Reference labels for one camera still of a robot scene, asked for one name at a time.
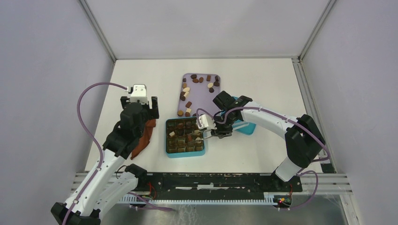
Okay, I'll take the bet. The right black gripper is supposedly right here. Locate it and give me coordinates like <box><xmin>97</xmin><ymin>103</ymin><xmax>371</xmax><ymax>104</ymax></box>
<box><xmin>207</xmin><ymin>112</ymin><xmax>237</xmax><ymax>139</ymax></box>

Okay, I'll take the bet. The teal chocolate box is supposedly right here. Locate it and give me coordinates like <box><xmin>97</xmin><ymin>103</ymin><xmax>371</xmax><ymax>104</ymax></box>
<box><xmin>165</xmin><ymin>117</ymin><xmax>206</xmax><ymax>158</ymax></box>

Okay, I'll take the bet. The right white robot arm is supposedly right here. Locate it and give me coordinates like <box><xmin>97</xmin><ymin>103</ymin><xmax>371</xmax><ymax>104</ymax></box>
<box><xmin>212</xmin><ymin>91</ymin><xmax>327</xmax><ymax>191</ymax></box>

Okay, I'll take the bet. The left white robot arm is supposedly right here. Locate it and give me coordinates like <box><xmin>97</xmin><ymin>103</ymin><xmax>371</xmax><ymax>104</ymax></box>
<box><xmin>51</xmin><ymin>97</ymin><xmax>159</xmax><ymax>225</ymax></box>

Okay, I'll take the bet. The purple chocolate tray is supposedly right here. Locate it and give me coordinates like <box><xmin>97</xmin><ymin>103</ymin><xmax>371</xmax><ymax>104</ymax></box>
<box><xmin>177</xmin><ymin>73</ymin><xmax>221</xmax><ymax>117</ymax></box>

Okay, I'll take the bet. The teal box lid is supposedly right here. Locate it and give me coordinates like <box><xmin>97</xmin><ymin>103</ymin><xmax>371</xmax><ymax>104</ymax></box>
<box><xmin>217</xmin><ymin>97</ymin><xmax>257</xmax><ymax>135</ymax></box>

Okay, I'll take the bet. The brown cloth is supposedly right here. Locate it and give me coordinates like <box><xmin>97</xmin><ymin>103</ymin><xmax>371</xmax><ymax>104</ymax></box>
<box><xmin>130</xmin><ymin>119</ymin><xmax>156</xmax><ymax>160</ymax></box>

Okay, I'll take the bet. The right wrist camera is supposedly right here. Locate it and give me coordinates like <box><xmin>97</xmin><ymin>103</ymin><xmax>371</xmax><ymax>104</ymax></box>
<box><xmin>198</xmin><ymin>114</ymin><xmax>216</xmax><ymax>130</ymax></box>

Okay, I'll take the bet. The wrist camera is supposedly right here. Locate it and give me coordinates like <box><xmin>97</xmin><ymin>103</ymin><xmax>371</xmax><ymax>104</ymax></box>
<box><xmin>128</xmin><ymin>84</ymin><xmax>149</xmax><ymax>105</ymax></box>
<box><xmin>198</xmin><ymin>114</ymin><xmax>216</xmax><ymax>130</ymax></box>

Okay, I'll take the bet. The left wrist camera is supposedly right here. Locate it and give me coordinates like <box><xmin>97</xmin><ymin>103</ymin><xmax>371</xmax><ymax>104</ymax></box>
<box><xmin>128</xmin><ymin>84</ymin><xmax>149</xmax><ymax>105</ymax></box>

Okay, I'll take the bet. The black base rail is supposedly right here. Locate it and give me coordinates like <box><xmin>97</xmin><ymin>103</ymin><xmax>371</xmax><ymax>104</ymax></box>
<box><xmin>134</xmin><ymin>172</ymin><xmax>303</xmax><ymax>201</ymax></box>

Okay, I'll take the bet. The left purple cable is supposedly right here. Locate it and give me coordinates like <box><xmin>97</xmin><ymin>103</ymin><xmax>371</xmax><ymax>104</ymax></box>
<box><xmin>62</xmin><ymin>82</ymin><xmax>129</xmax><ymax>225</ymax></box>

